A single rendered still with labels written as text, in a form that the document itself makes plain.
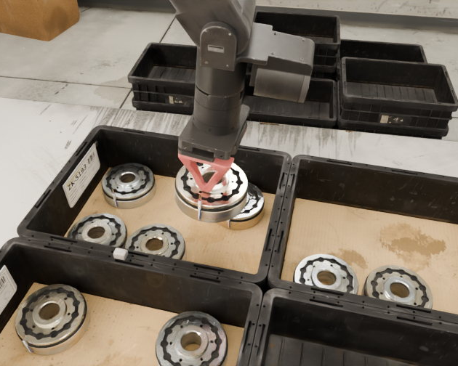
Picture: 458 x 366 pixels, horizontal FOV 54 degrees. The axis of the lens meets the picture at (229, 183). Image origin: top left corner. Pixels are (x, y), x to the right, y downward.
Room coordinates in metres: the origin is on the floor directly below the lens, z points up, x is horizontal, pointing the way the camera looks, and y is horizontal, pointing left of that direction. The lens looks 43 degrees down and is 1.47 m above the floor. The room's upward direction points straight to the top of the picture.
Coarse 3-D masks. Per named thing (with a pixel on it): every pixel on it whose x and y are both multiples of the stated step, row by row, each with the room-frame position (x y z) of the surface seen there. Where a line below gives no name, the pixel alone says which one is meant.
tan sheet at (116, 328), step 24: (96, 312) 0.38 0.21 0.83; (120, 312) 0.38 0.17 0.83; (144, 312) 0.38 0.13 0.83; (168, 312) 0.38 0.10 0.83; (0, 336) 0.34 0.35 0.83; (96, 336) 0.34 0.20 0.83; (120, 336) 0.34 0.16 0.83; (144, 336) 0.34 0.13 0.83; (240, 336) 0.34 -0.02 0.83; (0, 360) 0.30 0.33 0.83; (24, 360) 0.30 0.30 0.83; (48, 360) 0.30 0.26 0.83; (72, 360) 0.30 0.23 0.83; (96, 360) 0.30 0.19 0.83; (120, 360) 0.30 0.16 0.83; (144, 360) 0.30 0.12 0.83
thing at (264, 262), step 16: (96, 128) 0.73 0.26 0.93; (112, 128) 0.73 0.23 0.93; (288, 160) 0.63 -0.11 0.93; (64, 176) 0.59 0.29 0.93; (288, 176) 0.59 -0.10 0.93; (48, 192) 0.55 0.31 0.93; (32, 208) 0.51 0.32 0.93; (272, 208) 0.51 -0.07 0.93; (272, 224) 0.47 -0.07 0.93; (48, 240) 0.44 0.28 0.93; (64, 240) 0.44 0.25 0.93; (80, 240) 0.44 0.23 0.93; (272, 240) 0.44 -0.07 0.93; (128, 256) 0.41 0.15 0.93; (144, 256) 0.41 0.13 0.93; (160, 256) 0.41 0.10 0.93; (208, 272) 0.38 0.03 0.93; (224, 272) 0.38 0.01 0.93; (240, 272) 0.38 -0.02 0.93
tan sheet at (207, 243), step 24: (96, 192) 0.65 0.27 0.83; (168, 192) 0.65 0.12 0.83; (264, 192) 0.65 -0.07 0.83; (120, 216) 0.58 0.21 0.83; (144, 216) 0.58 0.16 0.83; (168, 216) 0.58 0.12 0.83; (264, 216) 0.58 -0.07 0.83; (192, 240) 0.52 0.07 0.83; (216, 240) 0.52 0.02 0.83; (240, 240) 0.52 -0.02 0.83; (264, 240) 0.52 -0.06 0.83; (216, 264) 0.47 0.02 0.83; (240, 264) 0.47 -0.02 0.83
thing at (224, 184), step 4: (204, 168) 0.48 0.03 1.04; (208, 168) 0.48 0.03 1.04; (212, 168) 0.48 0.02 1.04; (204, 172) 0.47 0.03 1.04; (208, 172) 0.48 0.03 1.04; (212, 172) 0.48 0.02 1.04; (224, 176) 0.47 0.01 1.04; (228, 176) 0.47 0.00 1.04; (224, 180) 0.46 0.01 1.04; (228, 180) 0.46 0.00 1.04; (196, 184) 0.45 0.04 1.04; (220, 184) 0.45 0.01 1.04; (224, 184) 0.45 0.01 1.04; (228, 184) 0.45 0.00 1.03; (216, 188) 0.44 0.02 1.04; (220, 188) 0.44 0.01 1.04; (224, 188) 0.45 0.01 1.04
